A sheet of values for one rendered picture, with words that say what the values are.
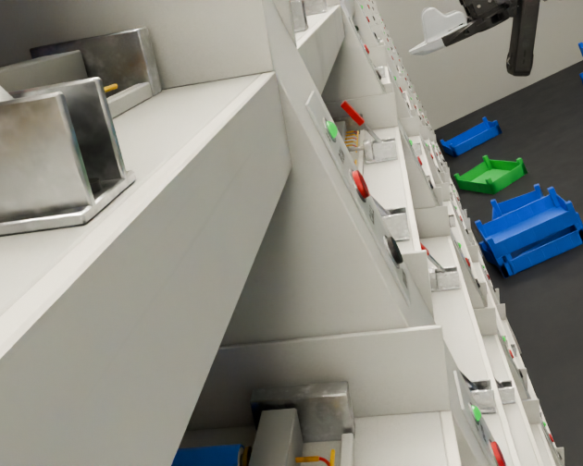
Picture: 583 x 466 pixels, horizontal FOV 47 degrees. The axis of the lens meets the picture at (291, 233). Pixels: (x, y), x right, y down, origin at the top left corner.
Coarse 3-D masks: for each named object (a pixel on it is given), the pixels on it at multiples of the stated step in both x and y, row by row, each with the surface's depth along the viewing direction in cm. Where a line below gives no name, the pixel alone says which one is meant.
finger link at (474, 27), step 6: (480, 18) 94; (492, 18) 95; (498, 18) 95; (468, 24) 94; (474, 24) 94; (480, 24) 94; (486, 24) 94; (492, 24) 93; (456, 30) 95; (462, 30) 95; (468, 30) 94; (474, 30) 94; (480, 30) 94; (444, 36) 96; (450, 36) 96; (456, 36) 95; (462, 36) 95; (468, 36) 94; (444, 42) 96; (450, 42) 96; (456, 42) 95
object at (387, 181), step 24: (384, 96) 98; (336, 120) 98; (384, 120) 99; (384, 168) 79; (384, 192) 71; (408, 192) 69; (408, 216) 63; (408, 240) 57; (408, 264) 42; (432, 312) 43
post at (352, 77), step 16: (352, 32) 96; (352, 48) 96; (336, 64) 97; (352, 64) 97; (368, 64) 97; (336, 80) 98; (352, 80) 98; (368, 80) 98; (336, 96) 99; (352, 96) 99; (400, 128) 102; (416, 176) 102; (416, 192) 103; (416, 208) 104; (464, 272) 107; (480, 304) 109; (512, 368) 112; (544, 432) 117; (560, 464) 120
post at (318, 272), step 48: (288, 48) 35; (288, 96) 30; (288, 192) 32; (336, 192) 31; (288, 240) 32; (336, 240) 32; (288, 288) 33; (336, 288) 33; (384, 288) 33; (240, 336) 35; (288, 336) 34
